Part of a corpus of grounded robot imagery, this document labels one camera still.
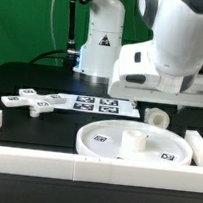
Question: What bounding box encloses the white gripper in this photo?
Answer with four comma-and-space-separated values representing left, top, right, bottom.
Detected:
107, 41, 203, 107

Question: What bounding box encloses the white round table top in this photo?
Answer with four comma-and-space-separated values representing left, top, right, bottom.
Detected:
75, 119, 193, 165

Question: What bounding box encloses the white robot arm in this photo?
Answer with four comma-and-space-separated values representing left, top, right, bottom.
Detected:
73, 0, 203, 107

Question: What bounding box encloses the white marker sheet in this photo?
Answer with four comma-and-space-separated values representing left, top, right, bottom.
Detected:
55, 93, 140, 118

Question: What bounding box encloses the white right fence bar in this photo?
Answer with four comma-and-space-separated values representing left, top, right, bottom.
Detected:
184, 130, 203, 166

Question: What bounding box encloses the white cross-shaped table base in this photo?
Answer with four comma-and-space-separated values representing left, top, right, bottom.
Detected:
1, 88, 66, 117

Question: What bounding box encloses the white front fence bar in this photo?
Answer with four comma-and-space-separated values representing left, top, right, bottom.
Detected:
0, 146, 203, 193

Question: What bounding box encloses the grey cable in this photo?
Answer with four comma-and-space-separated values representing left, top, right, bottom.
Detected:
45, 0, 65, 66

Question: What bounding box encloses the black cable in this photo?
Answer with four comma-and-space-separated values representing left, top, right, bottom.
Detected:
29, 47, 69, 68

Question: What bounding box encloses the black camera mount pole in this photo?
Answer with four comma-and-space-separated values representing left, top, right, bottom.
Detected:
63, 0, 92, 69

